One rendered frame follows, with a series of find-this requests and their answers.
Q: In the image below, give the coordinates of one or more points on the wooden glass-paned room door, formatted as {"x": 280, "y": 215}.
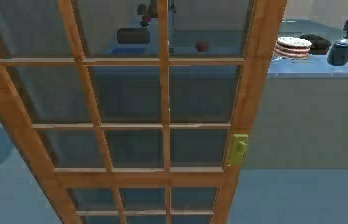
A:
{"x": 164, "y": 100}

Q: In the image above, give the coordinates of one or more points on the red apple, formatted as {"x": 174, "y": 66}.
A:
{"x": 202, "y": 46}

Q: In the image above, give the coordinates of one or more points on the blue flat plate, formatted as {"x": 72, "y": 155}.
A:
{"x": 128, "y": 51}

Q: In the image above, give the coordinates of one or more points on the dark brown bread loaf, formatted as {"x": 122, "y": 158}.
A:
{"x": 133, "y": 35}

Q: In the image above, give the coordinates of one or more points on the dark red round fruit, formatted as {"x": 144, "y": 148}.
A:
{"x": 145, "y": 19}

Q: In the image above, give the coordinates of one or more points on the grey counter with blue top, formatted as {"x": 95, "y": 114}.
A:
{"x": 302, "y": 116}

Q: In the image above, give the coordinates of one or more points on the red and white striped bowl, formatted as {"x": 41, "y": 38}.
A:
{"x": 292, "y": 47}

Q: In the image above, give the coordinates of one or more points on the black flat pan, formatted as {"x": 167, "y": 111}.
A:
{"x": 318, "y": 43}

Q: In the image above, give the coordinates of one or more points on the dark blue kettle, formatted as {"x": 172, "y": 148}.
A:
{"x": 341, "y": 50}

